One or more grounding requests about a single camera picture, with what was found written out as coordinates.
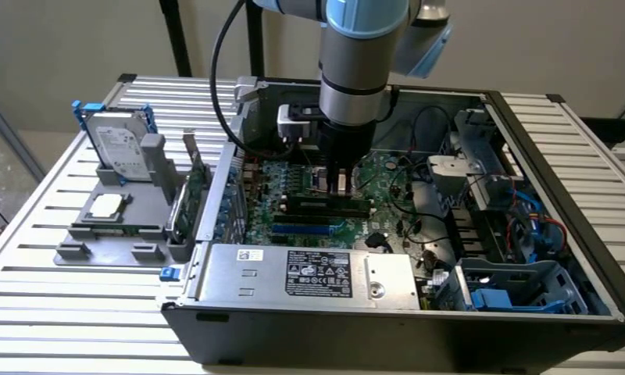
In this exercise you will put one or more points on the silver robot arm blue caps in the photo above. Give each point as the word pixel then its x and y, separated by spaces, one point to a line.
pixel 350 58

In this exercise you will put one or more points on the black RAM slot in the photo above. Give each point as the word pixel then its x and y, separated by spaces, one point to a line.
pixel 322 214

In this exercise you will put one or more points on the grey parts rack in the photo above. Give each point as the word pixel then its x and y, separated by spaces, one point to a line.
pixel 109 246

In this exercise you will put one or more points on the silver metal drive bracket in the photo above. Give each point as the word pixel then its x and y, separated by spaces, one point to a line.
pixel 481 140

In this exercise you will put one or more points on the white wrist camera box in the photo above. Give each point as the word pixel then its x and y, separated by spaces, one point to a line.
pixel 293 124

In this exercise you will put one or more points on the green RAM stick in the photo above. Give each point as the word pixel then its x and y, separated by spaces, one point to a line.
pixel 117 230

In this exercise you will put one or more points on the blue case latch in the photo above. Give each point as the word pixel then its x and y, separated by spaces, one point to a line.
pixel 169 273

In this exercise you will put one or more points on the black open PC case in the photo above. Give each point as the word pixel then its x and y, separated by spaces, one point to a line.
pixel 344 336

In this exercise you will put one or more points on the blue expansion slot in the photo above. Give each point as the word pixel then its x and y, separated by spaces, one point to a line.
pixel 301 229

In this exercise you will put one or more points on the silver CPU chip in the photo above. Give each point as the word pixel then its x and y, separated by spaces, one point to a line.
pixel 106 205

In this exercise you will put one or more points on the green graphics card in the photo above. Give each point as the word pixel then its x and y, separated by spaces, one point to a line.
pixel 189 203

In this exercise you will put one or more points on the green motherboard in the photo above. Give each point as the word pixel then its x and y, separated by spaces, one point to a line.
pixel 385 218

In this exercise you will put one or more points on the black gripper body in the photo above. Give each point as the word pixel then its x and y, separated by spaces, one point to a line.
pixel 346 142

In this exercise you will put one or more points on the grey disk bay cage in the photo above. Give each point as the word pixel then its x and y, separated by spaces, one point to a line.
pixel 541 281

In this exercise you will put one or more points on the CPU socket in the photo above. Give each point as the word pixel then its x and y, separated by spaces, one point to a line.
pixel 317 179

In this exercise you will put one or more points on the black upright post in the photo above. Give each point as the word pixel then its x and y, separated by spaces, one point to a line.
pixel 254 39
pixel 177 39

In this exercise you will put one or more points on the silver hard disk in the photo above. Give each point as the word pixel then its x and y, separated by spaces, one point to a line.
pixel 120 150

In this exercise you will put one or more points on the silver power supply unit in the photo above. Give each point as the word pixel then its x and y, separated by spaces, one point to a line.
pixel 301 275

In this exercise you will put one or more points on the blue disk caddy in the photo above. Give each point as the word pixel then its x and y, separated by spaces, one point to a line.
pixel 149 117

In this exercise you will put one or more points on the blue disk bay clip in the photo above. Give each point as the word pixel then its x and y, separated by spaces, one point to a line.
pixel 492 300

